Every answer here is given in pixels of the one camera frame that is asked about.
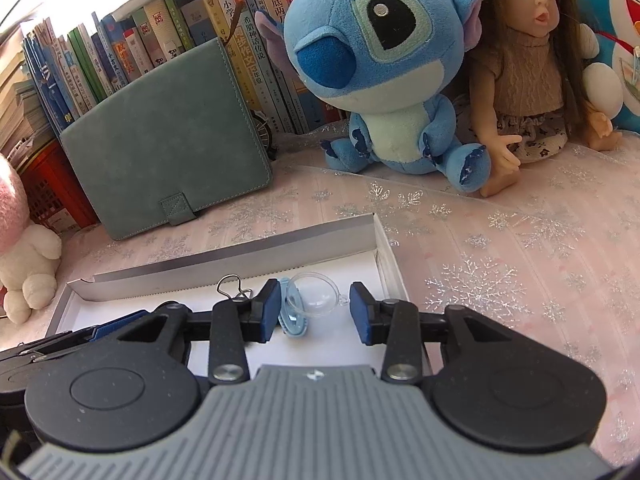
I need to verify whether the green notebook case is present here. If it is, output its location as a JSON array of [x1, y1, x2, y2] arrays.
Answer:
[[59, 37, 274, 242]]

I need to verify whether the brown-haired baby doll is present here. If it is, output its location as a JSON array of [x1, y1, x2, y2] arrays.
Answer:
[[467, 0, 621, 198]]

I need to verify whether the clear plastic dome cover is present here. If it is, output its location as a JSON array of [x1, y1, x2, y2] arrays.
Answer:
[[287, 271, 351, 321]]

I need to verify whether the black binder clip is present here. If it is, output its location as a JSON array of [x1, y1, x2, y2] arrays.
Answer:
[[216, 274, 253, 303]]

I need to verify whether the pink snowflake tablecloth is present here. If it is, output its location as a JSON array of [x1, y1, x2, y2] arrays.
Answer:
[[0, 125, 640, 466]]

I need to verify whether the stack of paper magazines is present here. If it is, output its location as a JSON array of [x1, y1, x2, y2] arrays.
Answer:
[[0, 30, 56, 166]]

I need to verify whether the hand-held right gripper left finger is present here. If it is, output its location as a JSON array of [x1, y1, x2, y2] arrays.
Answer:
[[117, 278, 282, 386]]

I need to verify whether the black miniature bicycle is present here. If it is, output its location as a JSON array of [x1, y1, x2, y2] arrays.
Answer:
[[250, 107, 278, 161]]

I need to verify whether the white cardboard box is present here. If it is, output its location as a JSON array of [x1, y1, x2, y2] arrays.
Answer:
[[47, 212, 413, 381]]

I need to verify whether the row of books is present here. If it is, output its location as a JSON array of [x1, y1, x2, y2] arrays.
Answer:
[[20, 0, 361, 136]]

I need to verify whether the pink and white bunny plush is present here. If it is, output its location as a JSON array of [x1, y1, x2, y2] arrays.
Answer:
[[0, 152, 63, 326]]

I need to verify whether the blue robot cat plush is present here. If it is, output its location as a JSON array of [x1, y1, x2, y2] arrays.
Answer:
[[575, 0, 640, 136]]

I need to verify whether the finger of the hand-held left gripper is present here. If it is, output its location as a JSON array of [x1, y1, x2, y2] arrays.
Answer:
[[91, 311, 149, 343], [15, 332, 96, 362]]

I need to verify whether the light blue ribbed pacifier shield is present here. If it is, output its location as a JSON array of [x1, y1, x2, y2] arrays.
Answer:
[[277, 277, 311, 338]]

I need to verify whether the red plastic crate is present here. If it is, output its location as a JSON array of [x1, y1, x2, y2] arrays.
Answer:
[[17, 140, 101, 235]]

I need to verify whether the blue alien plush toy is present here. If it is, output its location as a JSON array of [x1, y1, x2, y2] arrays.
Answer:
[[255, 0, 493, 193]]

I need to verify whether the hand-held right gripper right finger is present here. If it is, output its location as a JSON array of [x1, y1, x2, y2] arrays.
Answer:
[[349, 281, 521, 386]]

